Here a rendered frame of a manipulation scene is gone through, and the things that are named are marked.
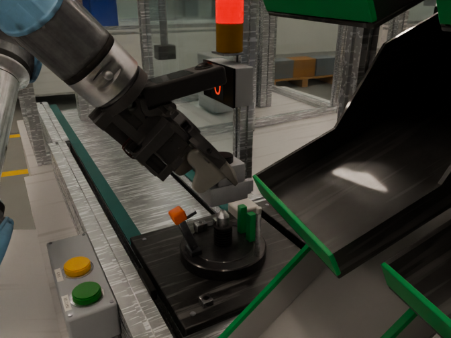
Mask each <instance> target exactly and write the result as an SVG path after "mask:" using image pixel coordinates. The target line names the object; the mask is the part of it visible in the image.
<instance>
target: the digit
mask: <svg viewBox="0 0 451 338"><path fill-rule="evenodd" d="M211 96H212V97H215V98H217V99H219V100H221V101H223V85H221V86H218V87H215V88H213V89H212V90H211Z"/></svg>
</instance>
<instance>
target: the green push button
mask: <svg viewBox="0 0 451 338"><path fill-rule="evenodd" d="M100 296H101V287H100V285H99V284H98V283H96V282H83V283H81V284H79V285H78V286H76V287H75V288H74V289H73V291H72V300H73V302H74V303H76V304H79V305H86V304H91V303H93V302H95V301H96V300H98V299H99V297H100Z"/></svg>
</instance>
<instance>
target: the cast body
mask: <svg viewBox="0 0 451 338"><path fill-rule="evenodd" d="M219 153H220V154H221V155H222V156H223V157H224V158H225V159H226V161H227V162H228V163H229V164H230V166H231V167H232V168H233V169H234V170H235V173H236V177H237V180H238V184H237V185H236V186H234V185H233V184H232V183H231V182H230V181H229V180H228V179H227V178H224V179H223V180H221V181H220V182H218V183H217V184H215V185H214V186H212V187H211V188H210V189H208V190H206V191H205V192H203V193H199V197H201V198H202V199H203V200H204V201H205V202H206V203H207V204H208V205H209V206H210V207H216V206H220V205H224V204H227V203H232V202H235V201H239V200H242V199H246V198H248V192H252V191H253V185H254V180H253V179H251V178H247V179H245V163H243V162H242V161H241V160H239V159H237V158H236V157H235V156H233V154H231V153H229V152H219Z"/></svg>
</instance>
